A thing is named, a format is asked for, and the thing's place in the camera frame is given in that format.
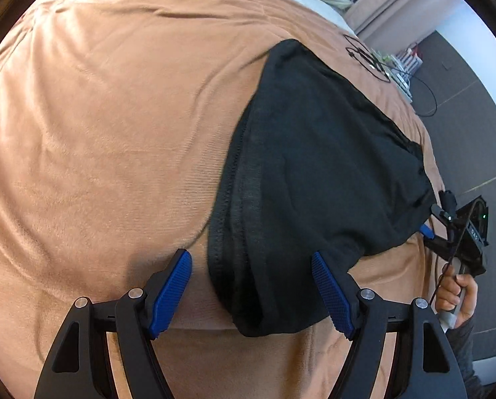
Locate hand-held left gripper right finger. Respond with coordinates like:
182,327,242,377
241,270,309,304
311,251,467,399

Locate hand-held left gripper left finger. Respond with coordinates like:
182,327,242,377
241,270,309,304
34,248,193,399

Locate black pants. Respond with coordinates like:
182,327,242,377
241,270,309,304
206,38,437,338

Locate person's right forearm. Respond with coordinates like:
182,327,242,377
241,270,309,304
443,318,479,399

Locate person's right hand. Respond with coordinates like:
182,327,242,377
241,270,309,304
435,264,479,328

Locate white storage rack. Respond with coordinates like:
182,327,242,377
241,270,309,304
391,44,423,100

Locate orange-brown blanket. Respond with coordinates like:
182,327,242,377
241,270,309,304
0,0,446,399

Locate peach curtain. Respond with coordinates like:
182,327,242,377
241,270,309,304
345,0,452,53

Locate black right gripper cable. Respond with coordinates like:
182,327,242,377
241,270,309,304
430,199,487,306

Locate thin black cable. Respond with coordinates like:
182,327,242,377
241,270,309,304
343,33,440,117

